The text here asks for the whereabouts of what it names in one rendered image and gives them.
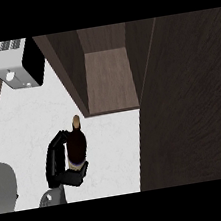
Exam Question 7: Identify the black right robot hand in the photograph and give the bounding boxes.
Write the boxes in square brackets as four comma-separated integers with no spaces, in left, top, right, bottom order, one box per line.
[39,126,93,192]

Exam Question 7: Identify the dark wine bottle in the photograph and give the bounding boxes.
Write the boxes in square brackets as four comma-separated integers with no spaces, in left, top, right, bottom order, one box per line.
[59,113,93,174]

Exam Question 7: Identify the open brown wooden cabinet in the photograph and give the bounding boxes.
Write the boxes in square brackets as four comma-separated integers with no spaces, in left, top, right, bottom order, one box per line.
[32,16,170,125]

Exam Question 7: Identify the dark brown cabinet door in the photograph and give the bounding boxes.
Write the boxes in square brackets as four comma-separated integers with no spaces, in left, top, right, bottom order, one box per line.
[113,6,221,193]

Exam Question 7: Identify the white and black toaster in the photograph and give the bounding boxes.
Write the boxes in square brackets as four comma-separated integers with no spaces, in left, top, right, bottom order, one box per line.
[0,34,51,95]

